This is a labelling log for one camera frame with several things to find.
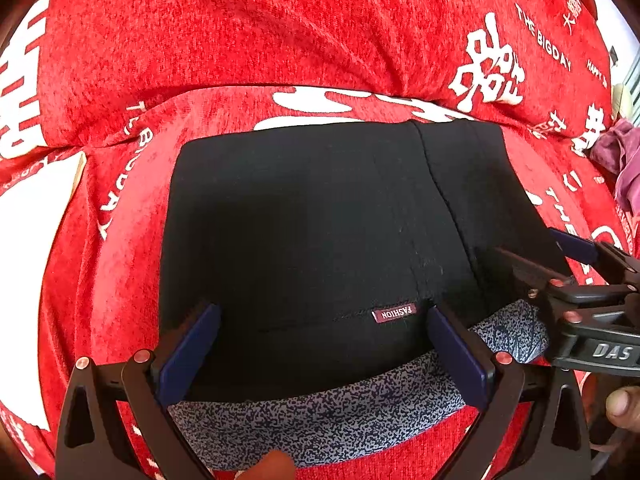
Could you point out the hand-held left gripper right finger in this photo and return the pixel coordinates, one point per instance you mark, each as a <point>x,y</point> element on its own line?
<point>457,361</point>

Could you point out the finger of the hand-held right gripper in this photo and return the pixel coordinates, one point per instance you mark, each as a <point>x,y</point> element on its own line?
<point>572,244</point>
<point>530,270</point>

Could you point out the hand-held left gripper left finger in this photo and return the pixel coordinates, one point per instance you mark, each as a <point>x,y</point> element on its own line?
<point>187,356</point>

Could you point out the black pants with grey lining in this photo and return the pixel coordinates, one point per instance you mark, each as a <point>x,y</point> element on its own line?
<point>310,240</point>

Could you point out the person's right hand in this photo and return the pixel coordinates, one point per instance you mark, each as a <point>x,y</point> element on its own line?
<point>622,406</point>

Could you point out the person's left hand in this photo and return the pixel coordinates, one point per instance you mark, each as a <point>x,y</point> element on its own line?
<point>272,466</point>

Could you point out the purple cloth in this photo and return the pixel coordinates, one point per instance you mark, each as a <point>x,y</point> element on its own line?
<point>622,160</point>

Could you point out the white sheet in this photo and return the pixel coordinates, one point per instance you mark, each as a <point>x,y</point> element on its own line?
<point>30,280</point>

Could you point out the red printed blanket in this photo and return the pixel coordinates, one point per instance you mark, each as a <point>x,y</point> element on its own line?
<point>250,50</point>

